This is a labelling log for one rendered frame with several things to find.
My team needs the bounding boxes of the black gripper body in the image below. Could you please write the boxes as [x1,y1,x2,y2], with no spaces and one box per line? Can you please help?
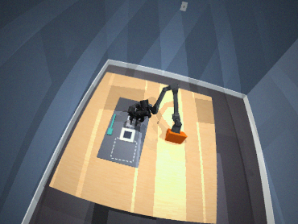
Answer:
[128,106,144,122]

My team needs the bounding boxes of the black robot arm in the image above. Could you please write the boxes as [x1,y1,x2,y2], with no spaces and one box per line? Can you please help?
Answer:
[135,82,182,134]

